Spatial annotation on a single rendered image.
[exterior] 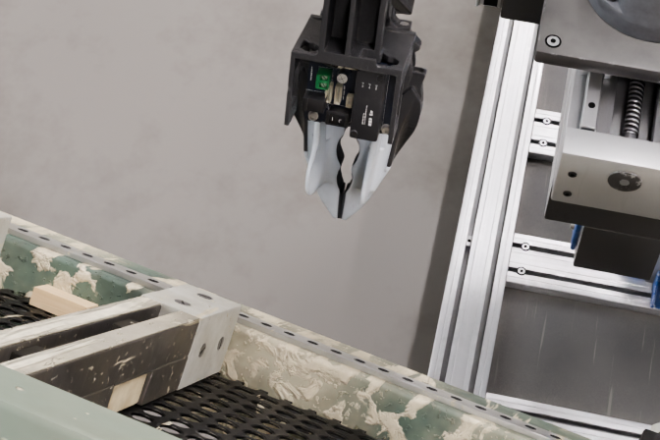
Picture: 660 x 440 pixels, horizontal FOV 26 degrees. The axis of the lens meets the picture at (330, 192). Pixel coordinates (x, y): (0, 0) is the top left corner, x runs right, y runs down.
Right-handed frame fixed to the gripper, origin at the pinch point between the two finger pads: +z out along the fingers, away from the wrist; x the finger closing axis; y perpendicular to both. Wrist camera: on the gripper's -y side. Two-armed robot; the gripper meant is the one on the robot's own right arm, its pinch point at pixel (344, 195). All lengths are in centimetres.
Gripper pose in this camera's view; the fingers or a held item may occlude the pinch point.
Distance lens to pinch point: 101.1
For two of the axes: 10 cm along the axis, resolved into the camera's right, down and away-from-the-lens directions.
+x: 9.8, 1.8, -1.2
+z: -1.0, 8.6, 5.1
